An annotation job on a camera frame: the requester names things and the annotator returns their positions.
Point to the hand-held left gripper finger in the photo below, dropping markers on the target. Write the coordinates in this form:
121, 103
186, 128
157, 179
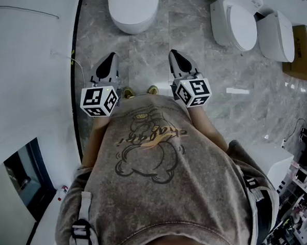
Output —
115, 67
96, 71

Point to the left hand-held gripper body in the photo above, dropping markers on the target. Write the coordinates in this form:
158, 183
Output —
95, 99

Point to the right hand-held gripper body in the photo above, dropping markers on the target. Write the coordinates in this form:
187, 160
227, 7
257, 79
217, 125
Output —
197, 90

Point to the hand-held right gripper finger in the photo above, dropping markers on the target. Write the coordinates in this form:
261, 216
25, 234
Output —
187, 68
173, 65

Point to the white rounded plastic appliance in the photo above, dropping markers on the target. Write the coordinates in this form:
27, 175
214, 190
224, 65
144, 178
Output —
134, 4

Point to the person's right forearm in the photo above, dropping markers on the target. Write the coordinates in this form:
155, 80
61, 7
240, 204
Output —
208, 126

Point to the person's left forearm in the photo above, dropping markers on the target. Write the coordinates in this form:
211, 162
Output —
96, 138

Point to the white toilet bowl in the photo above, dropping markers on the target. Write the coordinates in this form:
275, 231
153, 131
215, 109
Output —
134, 27

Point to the white toilet with tank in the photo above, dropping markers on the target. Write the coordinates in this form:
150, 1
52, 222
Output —
240, 23

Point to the white toilet seat unit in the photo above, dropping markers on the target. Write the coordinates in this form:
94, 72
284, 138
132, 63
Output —
276, 36

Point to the person's left yellow shoe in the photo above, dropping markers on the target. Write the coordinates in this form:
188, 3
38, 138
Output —
127, 93

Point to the person's yellow shoe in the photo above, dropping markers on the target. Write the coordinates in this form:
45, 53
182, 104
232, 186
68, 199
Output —
153, 89
127, 93

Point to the person's right yellow shoe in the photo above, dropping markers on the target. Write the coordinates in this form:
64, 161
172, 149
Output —
153, 89

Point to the red and white bottle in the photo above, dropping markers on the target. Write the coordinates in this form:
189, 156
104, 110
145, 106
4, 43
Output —
62, 192

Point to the dark framed window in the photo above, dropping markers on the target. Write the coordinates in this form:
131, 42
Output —
24, 176

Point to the brown cardboard box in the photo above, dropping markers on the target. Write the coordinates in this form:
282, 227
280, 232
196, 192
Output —
301, 56

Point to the grey printed t-shirt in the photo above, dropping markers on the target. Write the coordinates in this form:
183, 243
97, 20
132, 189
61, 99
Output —
160, 196

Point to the cluttered equipment shelves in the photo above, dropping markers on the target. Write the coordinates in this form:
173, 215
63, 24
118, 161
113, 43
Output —
302, 188

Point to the thin grey wall conduit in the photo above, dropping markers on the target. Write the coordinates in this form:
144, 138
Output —
19, 8

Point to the white pedestal cabinet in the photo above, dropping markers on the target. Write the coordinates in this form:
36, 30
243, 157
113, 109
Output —
272, 161

